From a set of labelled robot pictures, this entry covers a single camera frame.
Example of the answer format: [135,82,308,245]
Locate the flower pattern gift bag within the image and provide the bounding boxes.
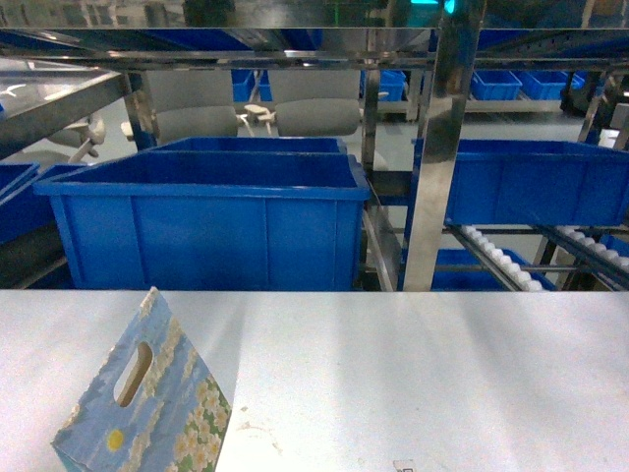
[51,288,232,471]

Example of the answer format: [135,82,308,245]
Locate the blue bin front left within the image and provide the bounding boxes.
[34,150,370,291]

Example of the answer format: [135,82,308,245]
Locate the grey office chair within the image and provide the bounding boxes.
[144,70,239,145]

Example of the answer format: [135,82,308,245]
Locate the blue bin on rollers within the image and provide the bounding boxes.
[445,139,628,226]

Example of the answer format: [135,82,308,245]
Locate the white roller conveyor rail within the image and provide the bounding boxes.
[450,226,544,292]

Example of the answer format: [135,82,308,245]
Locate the steel rack post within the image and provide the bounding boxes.
[402,1,486,292]

